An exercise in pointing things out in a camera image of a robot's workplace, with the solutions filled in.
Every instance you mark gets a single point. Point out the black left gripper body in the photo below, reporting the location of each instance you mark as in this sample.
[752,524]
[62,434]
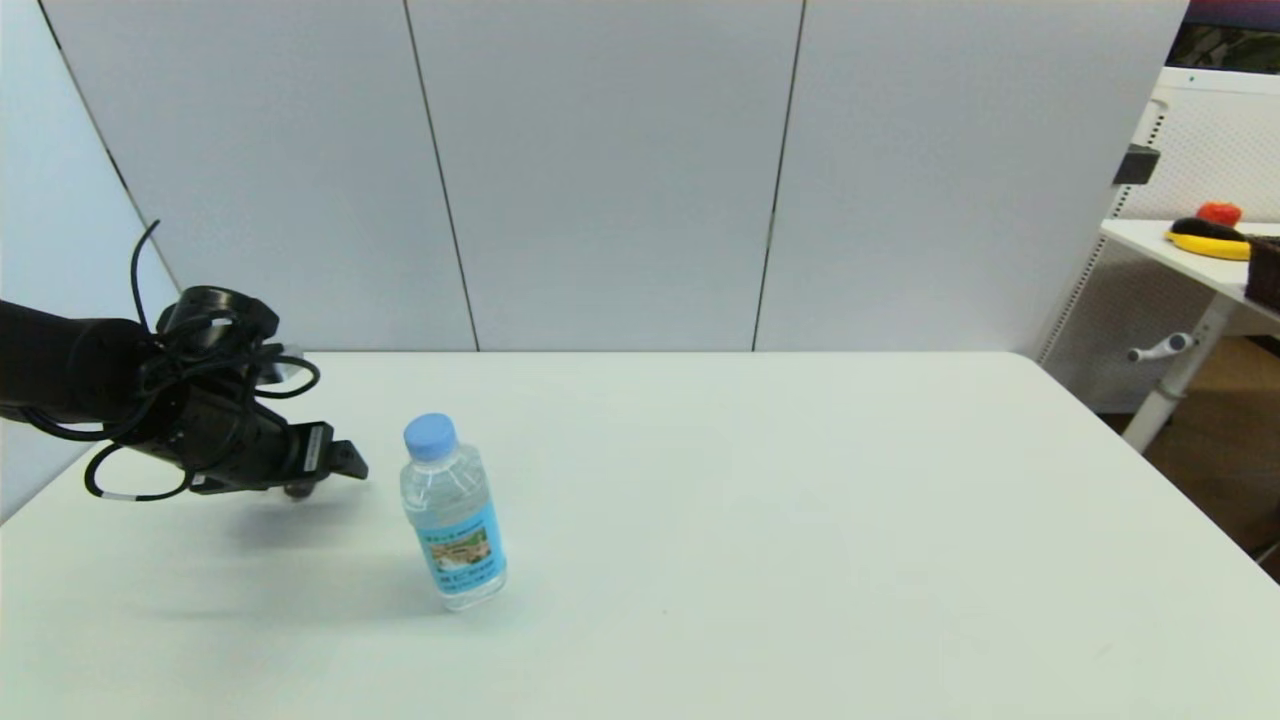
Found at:
[240,445]

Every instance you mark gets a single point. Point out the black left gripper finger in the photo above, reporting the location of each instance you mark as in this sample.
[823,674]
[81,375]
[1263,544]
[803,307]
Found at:
[347,462]

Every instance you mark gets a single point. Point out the dark coffee capsule silver lid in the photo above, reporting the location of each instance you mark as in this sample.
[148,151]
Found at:
[300,491]

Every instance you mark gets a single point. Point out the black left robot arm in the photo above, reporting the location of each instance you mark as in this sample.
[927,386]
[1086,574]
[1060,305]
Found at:
[70,365]

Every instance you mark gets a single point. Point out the clear water bottle blue cap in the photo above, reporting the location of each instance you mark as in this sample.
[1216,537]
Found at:
[453,520]

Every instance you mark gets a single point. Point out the small black box on pegboard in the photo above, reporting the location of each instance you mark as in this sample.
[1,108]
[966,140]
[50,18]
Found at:
[1135,165]

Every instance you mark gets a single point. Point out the white side table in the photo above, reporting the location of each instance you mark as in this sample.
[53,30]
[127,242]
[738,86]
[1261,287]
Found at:
[1190,258]

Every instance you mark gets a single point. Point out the yellow banana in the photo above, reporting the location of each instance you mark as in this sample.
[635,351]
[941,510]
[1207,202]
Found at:
[1207,246]

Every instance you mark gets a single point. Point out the dark woven basket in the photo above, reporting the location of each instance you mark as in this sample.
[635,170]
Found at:
[1265,273]

